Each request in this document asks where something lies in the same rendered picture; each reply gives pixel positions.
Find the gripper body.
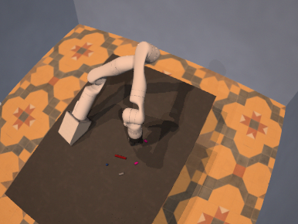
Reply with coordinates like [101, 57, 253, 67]
[127, 128, 143, 146]

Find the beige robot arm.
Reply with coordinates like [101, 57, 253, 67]
[72, 42, 161, 134]

